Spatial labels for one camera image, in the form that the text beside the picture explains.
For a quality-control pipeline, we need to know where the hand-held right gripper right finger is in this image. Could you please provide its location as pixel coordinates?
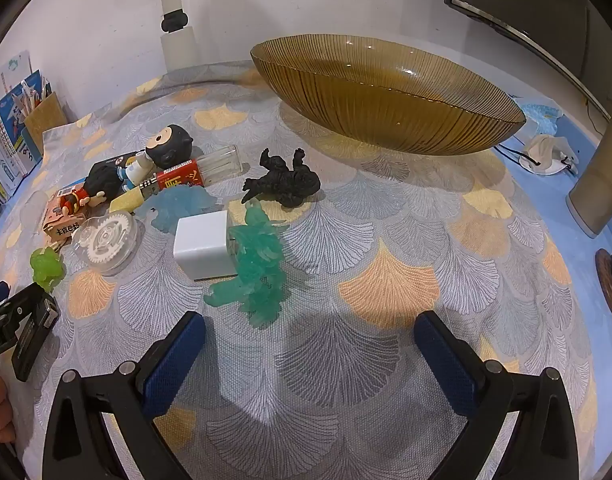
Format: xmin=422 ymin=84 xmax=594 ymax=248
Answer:
xmin=415 ymin=310 xmax=582 ymax=480

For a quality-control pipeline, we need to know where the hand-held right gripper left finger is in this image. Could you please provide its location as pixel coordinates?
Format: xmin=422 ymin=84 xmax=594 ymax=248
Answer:
xmin=42 ymin=311 xmax=207 ymax=480

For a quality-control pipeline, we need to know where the teal translucent figurine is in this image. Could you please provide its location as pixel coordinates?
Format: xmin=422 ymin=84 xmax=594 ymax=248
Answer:
xmin=204 ymin=199 xmax=289 ymax=330

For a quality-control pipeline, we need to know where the blue translucent figurine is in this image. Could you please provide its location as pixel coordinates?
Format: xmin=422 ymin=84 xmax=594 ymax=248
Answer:
xmin=136 ymin=184 xmax=223 ymax=233

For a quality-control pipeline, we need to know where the black-haired doll blue outfit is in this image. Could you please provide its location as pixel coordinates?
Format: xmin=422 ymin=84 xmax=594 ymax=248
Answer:
xmin=120 ymin=124 xmax=195 ymax=193

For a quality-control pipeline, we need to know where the green translucent figurine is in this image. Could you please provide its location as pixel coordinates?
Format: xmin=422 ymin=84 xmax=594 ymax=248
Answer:
xmin=30 ymin=246 xmax=66 ymax=293

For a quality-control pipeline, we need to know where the pink cardboard packet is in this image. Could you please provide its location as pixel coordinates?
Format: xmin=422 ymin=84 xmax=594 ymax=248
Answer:
xmin=43 ymin=187 xmax=86 ymax=243

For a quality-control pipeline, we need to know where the white cube charger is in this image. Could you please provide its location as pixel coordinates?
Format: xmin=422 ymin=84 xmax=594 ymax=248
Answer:
xmin=174 ymin=210 xmax=239 ymax=281

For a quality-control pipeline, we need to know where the clear round gear case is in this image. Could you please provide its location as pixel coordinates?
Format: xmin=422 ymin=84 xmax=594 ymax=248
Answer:
xmin=70 ymin=210 xmax=139 ymax=277

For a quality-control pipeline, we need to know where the fan-patterned tablecloth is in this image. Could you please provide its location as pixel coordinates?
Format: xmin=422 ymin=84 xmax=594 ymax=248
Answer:
xmin=0 ymin=60 xmax=602 ymax=480

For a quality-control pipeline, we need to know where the black-haired doll red outfit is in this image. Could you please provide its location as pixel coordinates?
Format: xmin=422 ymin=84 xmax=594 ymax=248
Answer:
xmin=58 ymin=164 xmax=129 ymax=217

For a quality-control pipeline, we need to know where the brown pencil holder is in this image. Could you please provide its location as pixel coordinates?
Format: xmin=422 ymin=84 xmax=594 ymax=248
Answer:
xmin=24 ymin=92 xmax=69 ymax=153

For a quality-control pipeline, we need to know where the round dark coaster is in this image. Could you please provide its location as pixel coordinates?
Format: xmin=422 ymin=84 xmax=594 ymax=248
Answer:
xmin=594 ymin=248 xmax=612 ymax=321

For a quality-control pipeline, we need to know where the clear plastic tube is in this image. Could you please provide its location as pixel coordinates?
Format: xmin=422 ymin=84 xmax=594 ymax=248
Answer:
xmin=196 ymin=144 xmax=244 ymax=186

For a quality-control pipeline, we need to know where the bunch of pens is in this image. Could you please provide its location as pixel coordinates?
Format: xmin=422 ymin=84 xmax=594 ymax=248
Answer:
xmin=16 ymin=77 xmax=54 ymax=111

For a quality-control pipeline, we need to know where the black figurine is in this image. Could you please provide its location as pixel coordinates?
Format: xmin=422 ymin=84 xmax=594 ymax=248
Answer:
xmin=242 ymin=147 xmax=321 ymax=209

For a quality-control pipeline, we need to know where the clear document folder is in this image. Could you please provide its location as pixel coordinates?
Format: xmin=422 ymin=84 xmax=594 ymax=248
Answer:
xmin=0 ymin=50 xmax=32 ymax=86

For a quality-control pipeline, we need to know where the white face mask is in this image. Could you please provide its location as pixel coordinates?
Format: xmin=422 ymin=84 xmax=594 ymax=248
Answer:
xmin=497 ymin=135 xmax=579 ymax=177

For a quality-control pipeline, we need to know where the brown cylinder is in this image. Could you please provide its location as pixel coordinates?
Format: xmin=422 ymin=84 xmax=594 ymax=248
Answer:
xmin=570 ymin=112 xmax=612 ymax=238

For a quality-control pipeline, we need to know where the amber ribbed glass bowl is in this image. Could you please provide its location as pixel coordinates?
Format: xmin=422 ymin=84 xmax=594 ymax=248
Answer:
xmin=250 ymin=34 xmax=528 ymax=157

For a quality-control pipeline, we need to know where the black cable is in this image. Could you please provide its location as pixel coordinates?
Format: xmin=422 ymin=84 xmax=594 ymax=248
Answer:
xmin=581 ymin=10 xmax=612 ymax=122

